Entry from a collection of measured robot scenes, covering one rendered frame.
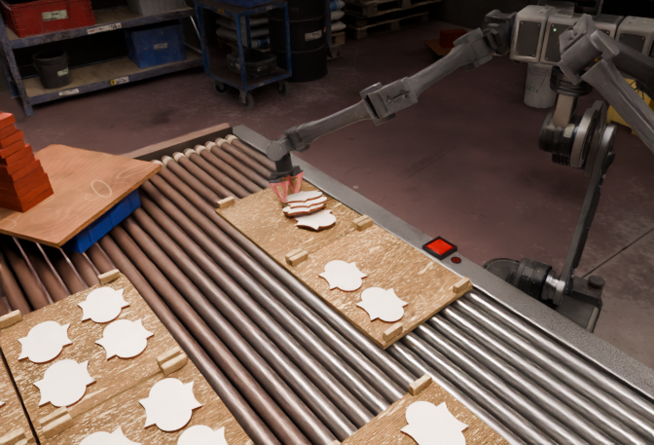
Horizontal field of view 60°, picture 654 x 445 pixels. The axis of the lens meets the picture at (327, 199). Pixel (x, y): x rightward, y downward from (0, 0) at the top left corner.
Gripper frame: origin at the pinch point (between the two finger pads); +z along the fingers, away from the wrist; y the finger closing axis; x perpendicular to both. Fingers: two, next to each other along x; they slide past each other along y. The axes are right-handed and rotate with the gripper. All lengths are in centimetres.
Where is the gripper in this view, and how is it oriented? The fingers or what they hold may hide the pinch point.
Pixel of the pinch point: (289, 195)
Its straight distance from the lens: 195.4
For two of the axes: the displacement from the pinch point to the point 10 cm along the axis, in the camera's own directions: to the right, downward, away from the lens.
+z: 1.7, 9.5, 2.5
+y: 3.9, -3.0, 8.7
